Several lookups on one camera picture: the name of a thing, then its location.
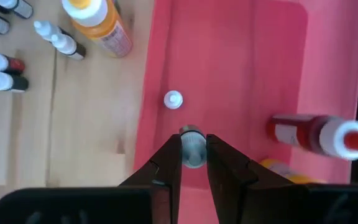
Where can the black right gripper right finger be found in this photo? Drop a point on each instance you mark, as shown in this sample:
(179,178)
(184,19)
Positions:
(228,180)

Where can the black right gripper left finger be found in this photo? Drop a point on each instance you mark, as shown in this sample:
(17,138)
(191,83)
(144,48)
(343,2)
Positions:
(163,177)

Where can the large yellow food coloring bottle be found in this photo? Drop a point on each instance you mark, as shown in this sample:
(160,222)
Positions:
(104,28)
(286,172)

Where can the large red food coloring bottle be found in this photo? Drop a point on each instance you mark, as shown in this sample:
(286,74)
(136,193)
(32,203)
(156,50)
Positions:
(309,133)

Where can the pink plastic tray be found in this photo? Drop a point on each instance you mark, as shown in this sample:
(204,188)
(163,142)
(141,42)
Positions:
(228,62)

